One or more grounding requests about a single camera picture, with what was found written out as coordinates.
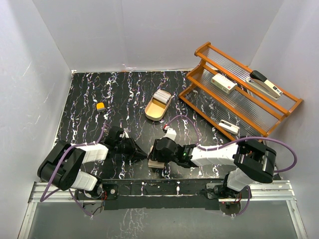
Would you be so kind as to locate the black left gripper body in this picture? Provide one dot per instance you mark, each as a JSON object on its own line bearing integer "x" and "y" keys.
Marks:
{"x": 123, "y": 148}

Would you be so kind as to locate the white card stack in tray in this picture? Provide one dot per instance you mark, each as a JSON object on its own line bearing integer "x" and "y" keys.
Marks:
{"x": 162, "y": 96}

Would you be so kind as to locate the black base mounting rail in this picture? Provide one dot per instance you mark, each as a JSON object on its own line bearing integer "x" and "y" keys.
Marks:
{"x": 160, "y": 193}

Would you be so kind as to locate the large black beige stapler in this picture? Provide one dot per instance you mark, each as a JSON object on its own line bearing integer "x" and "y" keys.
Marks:
{"x": 260, "y": 82}

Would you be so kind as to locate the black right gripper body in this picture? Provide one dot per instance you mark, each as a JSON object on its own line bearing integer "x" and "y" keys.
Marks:
{"x": 159, "y": 156}

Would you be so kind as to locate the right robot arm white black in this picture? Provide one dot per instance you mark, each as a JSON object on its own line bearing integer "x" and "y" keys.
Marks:
{"x": 254, "y": 161}

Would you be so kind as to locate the beige oval card tray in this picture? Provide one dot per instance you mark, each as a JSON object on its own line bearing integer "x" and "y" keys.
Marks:
{"x": 155, "y": 110}

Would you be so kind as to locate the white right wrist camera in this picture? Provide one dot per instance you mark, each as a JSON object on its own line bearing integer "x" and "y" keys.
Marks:
{"x": 169, "y": 132}

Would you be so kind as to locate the orange wooden shelf rack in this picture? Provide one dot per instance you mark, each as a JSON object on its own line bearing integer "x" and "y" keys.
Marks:
{"x": 245, "y": 107}

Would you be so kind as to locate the orange yellow small block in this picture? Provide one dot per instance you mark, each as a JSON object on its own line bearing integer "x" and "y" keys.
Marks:
{"x": 100, "y": 107}

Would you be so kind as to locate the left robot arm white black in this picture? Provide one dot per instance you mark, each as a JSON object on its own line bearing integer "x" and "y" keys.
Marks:
{"x": 62, "y": 166}

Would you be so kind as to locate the beige leather card holder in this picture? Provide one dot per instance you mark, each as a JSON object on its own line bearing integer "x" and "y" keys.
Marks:
{"x": 152, "y": 163}

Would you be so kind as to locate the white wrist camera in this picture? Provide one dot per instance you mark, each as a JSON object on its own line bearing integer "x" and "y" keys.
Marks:
{"x": 169, "y": 132}
{"x": 125, "y": 134}

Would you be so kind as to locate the white staples box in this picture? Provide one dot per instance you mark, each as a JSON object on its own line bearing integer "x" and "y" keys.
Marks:
{"x": 223, "y": 83}

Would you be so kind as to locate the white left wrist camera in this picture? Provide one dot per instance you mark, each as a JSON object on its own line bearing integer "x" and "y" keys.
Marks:
{"x": 125, "y": 134}

